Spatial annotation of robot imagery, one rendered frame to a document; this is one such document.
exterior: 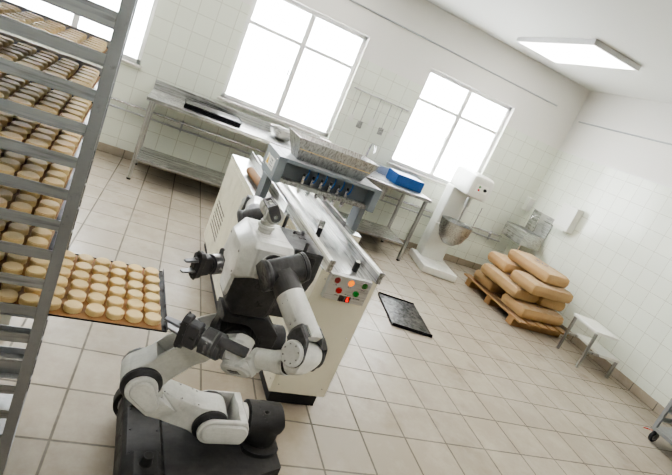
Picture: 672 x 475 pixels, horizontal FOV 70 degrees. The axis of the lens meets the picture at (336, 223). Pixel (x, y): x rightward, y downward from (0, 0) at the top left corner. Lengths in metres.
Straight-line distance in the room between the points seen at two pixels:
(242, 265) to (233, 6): 4.51
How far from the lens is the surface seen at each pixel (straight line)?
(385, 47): 6.26
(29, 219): 1.48
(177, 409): 2.05
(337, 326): 2.61
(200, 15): 5.88
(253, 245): 1.63
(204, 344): 1.61
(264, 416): 2.17
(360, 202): 3.19
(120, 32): 1.31
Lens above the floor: 1.66
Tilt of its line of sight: 14 degrees down
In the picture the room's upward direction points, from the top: 23 degrees clockwise
